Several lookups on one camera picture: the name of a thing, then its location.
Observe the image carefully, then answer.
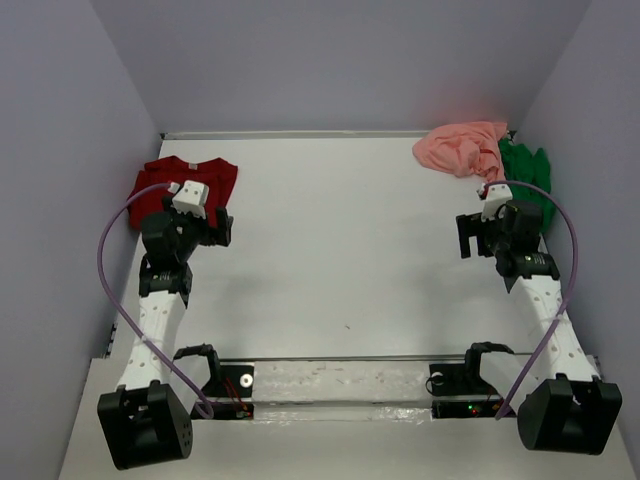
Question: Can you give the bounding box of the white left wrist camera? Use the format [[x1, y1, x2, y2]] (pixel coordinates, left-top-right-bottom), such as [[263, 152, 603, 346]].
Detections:
[[171, 180, 209, 219]]

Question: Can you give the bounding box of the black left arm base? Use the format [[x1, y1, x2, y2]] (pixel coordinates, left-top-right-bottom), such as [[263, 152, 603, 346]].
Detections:
[[203, 361, 255, 421]]

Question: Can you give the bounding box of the dark red t shirt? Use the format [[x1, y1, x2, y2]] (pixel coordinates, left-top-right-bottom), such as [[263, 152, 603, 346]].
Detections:
[[124, 156, 240, 231]]

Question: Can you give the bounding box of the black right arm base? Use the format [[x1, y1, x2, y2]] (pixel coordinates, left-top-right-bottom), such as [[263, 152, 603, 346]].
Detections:
[[425, 362, 502, 420]]

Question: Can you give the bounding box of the green crumpled t shirt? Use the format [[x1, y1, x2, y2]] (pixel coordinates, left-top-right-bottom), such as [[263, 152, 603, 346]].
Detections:
[[498, 138, 556, 234]]

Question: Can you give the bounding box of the aluminium front rail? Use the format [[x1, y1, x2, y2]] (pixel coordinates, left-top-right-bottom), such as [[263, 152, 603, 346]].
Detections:
[[220, 353, 465, 363]]

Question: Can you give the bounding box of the pink crumpled t shirt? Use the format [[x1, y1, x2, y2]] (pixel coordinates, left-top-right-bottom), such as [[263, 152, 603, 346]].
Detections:
[[412, 121, 508, 183]]

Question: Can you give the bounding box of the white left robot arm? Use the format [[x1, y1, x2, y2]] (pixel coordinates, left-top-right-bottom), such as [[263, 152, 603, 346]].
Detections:
[[97, 207, 233, 470]]

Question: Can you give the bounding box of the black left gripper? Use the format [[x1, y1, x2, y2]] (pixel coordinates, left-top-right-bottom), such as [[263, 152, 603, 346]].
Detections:
[[161, 195, 232, 263]]

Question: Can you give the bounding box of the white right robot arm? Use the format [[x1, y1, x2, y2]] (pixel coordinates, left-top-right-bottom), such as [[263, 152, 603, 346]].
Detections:
[[456, 200, 622, 455]]

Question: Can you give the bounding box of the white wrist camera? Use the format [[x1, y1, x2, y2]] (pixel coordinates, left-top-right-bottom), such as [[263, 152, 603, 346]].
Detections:
[[477, 183, 513, 222], [171, 180, 209, 219]]

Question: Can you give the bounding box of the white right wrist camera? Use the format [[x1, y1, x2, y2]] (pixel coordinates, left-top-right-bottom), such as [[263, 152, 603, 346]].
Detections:
[[477, 183, 513, 222]]

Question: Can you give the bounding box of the white front cover board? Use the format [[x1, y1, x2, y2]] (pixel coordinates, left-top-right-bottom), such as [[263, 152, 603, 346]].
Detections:
[[60, 360, 635, 479]]

